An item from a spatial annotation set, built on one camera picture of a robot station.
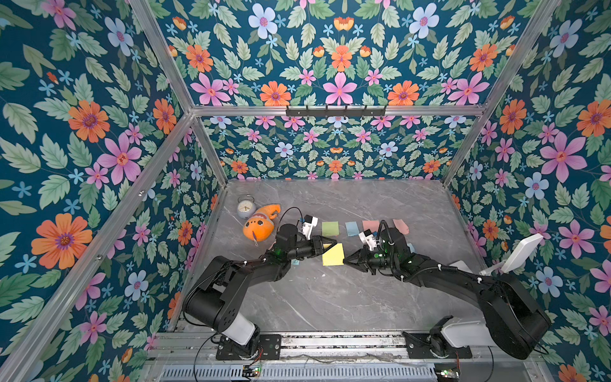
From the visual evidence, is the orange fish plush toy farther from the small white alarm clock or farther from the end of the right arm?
the end of the right arm

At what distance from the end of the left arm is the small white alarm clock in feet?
1.20

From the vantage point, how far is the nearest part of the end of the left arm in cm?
76

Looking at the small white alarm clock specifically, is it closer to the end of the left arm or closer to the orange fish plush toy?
the orange fish plush toy

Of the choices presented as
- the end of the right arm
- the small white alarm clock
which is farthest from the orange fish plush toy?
the end of the right arm

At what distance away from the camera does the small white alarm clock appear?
1043 millimetres
